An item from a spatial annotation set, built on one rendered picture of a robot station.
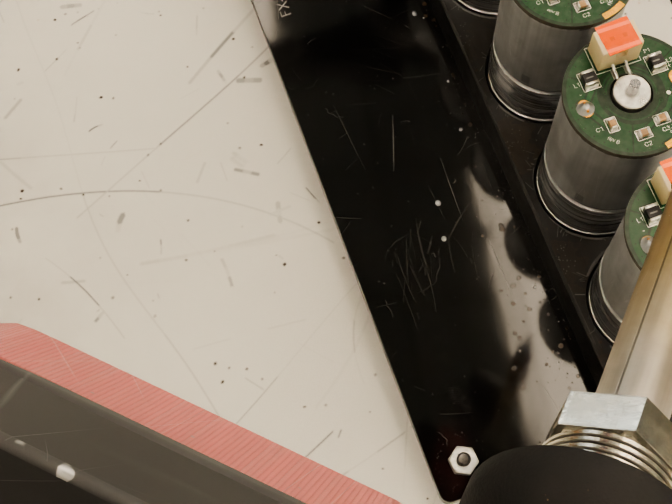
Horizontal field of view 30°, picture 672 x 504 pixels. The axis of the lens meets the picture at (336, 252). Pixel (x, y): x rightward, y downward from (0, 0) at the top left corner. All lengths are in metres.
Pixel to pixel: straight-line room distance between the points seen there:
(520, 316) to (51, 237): 0.11
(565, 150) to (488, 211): 0.04
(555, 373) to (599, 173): 0.05
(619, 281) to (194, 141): 0.11
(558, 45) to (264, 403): 0.10
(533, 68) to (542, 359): 0.06
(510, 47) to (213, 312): 0.09
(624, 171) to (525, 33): 0.03
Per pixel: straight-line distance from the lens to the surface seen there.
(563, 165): 0.25
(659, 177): 0.22
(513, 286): 0.27
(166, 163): 0.30
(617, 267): 0.24
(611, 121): 0.23
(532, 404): 0.27
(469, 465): 0.26
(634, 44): 0.23
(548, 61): 0.25
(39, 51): 0.32
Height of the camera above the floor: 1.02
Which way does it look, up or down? 71 degrees down
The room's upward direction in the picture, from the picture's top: 6 degrees counter-clockwise
